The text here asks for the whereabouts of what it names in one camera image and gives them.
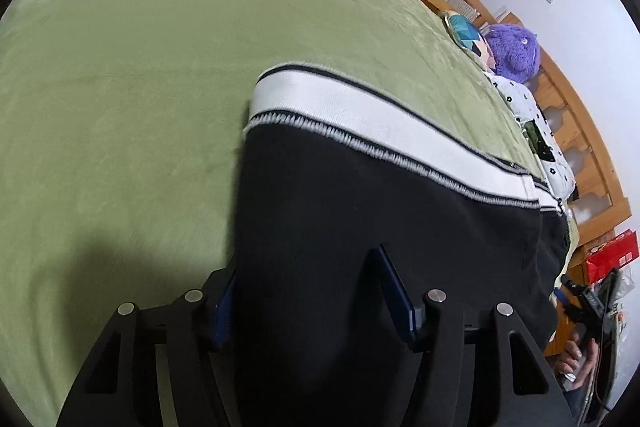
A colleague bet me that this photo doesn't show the red cardboard box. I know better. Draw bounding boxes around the red cardboard box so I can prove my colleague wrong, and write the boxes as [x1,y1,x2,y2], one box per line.
[585,229,640,286]

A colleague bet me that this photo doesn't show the white floral pillow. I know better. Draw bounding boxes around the white floral pillow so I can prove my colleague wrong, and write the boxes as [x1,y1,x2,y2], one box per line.
[487,74,577,214]

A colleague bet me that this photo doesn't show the person's right hand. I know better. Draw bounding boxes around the person's right hand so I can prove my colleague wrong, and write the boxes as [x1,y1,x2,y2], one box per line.
[556,336,601,393]

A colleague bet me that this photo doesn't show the wooden bed frame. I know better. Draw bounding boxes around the wooden bed frame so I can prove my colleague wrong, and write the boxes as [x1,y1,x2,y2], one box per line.
[140,0,634,258]

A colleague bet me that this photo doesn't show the geometric patterned cushion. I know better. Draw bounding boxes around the geometric patterned cushion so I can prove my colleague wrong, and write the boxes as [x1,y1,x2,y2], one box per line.
[440,9,496,70]

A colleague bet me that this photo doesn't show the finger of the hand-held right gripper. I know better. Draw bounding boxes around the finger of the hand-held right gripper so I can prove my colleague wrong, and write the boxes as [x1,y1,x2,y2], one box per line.
[552,274,590,324]

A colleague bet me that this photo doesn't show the green fleece blanket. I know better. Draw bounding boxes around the green fleece blanket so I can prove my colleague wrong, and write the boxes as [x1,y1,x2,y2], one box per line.
[0,0,581,427]

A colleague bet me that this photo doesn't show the dark green packet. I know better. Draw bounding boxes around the dark green packet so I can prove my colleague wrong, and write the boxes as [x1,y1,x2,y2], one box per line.
[522,120,554,164]

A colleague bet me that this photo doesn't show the purple plush toy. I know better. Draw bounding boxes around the purple plush toy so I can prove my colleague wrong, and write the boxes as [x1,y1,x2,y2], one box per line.
[484,23,542,84]

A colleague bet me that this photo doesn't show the black pants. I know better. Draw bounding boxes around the black pants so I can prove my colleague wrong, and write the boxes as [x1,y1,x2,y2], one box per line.
[232,63,571,427]

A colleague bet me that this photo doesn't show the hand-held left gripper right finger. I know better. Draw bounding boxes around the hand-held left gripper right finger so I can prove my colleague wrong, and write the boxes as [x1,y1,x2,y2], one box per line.
[367,246,576,427]

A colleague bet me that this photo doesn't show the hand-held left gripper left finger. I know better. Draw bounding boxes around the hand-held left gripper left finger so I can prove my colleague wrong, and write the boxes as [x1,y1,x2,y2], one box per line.
[55,267,239,427]

